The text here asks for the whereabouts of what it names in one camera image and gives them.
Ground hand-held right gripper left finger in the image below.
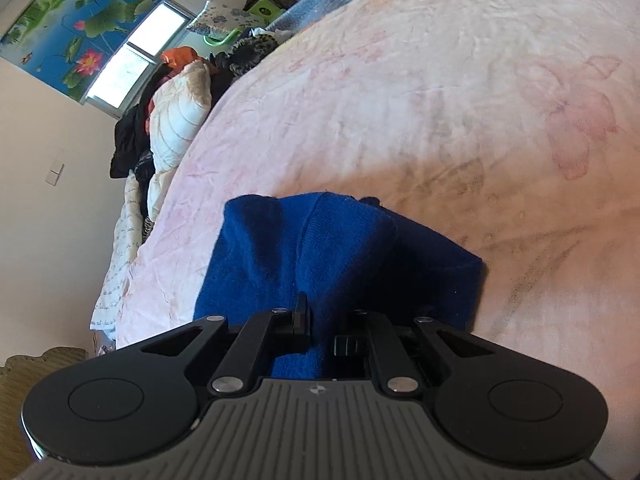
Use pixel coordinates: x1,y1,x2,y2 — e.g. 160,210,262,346
140,292,313,396

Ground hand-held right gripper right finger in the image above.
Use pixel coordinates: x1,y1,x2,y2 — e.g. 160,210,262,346
332,309,494,395

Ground blue knit sweater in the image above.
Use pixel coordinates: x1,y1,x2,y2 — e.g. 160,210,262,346
192,191,486,381

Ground black clothes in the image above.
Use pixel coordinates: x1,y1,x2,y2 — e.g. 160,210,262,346
109,62,168,179

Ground white floral sheet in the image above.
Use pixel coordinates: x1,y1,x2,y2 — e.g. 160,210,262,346
90,172,151,333

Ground dark patterned cloth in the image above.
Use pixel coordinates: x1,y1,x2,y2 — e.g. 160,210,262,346
132,150,157,241

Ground cream quilted jacket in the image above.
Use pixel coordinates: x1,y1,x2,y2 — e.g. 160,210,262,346
146,60,213,221

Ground pink floral blanket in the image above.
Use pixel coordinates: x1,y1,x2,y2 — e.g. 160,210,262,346
115,0,640,461

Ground leopard print scarf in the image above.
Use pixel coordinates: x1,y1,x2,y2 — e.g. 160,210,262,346
227,30,281,79

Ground beige rug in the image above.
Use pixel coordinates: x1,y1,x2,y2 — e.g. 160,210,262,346
0,345,93,466

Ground orange garment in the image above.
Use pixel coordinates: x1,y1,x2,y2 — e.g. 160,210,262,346
160,46,202,79

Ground green plastic object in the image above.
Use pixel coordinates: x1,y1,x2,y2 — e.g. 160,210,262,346
202,29,240,49

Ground black and green bag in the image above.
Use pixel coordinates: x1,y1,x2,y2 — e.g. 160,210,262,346
244,0,288,20

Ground floral pillow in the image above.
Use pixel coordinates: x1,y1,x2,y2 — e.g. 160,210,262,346
185,2,253,37

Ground window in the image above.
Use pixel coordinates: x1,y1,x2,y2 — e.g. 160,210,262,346
85,0,198,121

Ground lotus print roller blind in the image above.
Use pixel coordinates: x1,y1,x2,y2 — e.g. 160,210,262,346
0,0,173,103

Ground white wall switch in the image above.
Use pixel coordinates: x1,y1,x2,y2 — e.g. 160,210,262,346
45,157,66,187

